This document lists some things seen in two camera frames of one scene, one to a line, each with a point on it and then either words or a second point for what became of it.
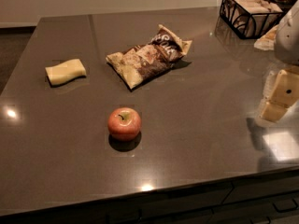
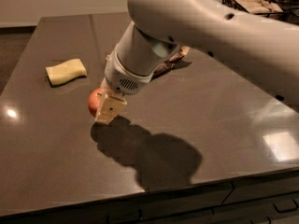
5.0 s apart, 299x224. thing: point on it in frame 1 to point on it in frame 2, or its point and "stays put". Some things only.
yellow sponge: x=65 y=72 stays put
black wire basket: x=249 y=14 stays put
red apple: x=123 y=123 to x=94 y=99
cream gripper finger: x=286 y=94 to x=118 y=79
